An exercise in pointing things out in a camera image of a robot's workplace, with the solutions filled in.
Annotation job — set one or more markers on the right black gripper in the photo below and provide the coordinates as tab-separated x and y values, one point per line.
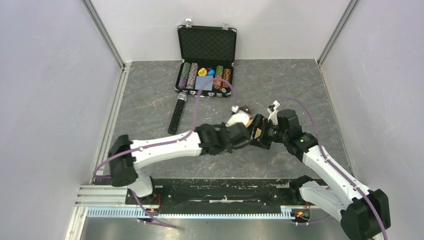
262	123

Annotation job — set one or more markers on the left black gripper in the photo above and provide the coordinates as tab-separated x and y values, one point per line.
228	125

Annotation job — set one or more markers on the clear box with gold cards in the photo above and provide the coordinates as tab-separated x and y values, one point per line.
244	115

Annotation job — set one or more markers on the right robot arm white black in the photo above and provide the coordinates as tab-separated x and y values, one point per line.
362	212

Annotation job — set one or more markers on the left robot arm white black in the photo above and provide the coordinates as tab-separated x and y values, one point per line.
126	163

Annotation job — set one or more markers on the blue playing card deck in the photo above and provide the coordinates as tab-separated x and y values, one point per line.
204	83

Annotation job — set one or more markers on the brown orange chip stack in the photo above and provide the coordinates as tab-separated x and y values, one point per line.
227	77

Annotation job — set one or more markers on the green orange chip stack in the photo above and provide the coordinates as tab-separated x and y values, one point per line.
218	77

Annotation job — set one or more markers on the blue round chip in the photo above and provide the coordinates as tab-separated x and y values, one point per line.
211	72

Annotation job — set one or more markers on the black microphone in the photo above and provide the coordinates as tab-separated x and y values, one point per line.
177	113

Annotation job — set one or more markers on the yellow dealer chip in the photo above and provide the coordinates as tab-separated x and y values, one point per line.
202	72

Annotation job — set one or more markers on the pink grey chip stack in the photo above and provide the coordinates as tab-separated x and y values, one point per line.
192	74

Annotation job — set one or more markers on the green purple chip stack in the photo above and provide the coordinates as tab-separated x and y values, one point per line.
184	75

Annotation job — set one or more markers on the black poker chip case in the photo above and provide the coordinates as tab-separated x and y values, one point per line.
209	47

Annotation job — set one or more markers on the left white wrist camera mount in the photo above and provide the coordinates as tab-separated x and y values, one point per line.
232	120

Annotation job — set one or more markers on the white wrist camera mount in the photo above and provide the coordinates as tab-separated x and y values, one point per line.
273	111
232	120

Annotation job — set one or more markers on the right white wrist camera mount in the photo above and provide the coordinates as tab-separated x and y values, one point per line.
273	111

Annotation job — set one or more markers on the white slotted cable duct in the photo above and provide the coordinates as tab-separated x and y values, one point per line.
137	212

